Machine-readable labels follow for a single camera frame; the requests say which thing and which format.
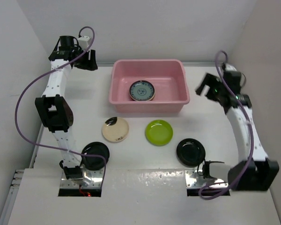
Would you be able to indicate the blue patterned plate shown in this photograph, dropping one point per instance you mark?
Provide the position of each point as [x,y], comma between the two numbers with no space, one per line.
[141,84]

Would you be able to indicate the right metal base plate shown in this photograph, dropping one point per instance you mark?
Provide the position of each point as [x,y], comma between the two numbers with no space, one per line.
[195,181]

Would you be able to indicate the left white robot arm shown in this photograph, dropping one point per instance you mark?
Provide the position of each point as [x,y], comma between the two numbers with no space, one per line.
[54,111]

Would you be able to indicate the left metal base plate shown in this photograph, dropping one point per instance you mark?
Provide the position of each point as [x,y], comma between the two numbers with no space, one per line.
[89,180]

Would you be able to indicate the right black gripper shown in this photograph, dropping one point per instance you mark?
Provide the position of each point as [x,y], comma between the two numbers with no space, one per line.
[209,80]

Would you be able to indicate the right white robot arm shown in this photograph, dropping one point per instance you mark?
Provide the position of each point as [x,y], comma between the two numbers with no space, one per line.
[254,170]

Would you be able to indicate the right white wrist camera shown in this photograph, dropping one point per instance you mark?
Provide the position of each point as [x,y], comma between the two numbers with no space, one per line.
[228,67]

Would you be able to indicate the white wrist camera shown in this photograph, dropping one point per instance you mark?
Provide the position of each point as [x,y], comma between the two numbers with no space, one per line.
[228,67]
[84,41]

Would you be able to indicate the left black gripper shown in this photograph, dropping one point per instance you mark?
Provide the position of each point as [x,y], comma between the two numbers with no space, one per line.
[89,65]

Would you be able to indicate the green plate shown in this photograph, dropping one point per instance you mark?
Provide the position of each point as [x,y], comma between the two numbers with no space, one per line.
[159,132]

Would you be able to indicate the cream plate with black brushstroke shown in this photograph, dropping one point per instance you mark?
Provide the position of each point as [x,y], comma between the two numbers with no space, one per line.
[115,129]

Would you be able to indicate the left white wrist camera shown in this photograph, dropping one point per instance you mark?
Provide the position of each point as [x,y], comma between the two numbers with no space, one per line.
[84,41]

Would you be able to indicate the metal base plate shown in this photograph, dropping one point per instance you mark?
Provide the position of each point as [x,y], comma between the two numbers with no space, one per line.
[195,181]
[89,180]

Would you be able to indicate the pink plastic bin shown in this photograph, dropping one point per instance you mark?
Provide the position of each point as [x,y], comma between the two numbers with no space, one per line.
[167,77]

